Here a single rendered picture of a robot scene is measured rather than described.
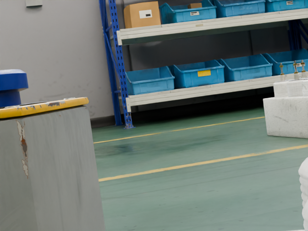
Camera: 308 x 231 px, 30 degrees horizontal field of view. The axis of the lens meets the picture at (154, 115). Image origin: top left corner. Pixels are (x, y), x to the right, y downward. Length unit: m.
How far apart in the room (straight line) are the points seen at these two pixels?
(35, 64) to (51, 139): 5.07
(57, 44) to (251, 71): 1.75
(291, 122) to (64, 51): 3.08
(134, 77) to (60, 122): 4.90
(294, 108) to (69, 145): 2.37
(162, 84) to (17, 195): 4.50
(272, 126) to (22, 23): 3.10
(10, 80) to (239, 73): 4.66
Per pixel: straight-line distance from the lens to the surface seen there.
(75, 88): 5.30
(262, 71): 4.96
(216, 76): 4.80
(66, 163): 0.24
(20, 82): 0.24
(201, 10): 4.85
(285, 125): 2.68
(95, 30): 5.35
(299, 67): 5.12
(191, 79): 4.73
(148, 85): 4.67
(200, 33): 5.37
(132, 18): 4.71
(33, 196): 0.21
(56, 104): 0.23
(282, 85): 2.75
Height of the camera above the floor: 0.32
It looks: 3 degrees down
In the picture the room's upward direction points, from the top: 8 degrees counter-clockwise
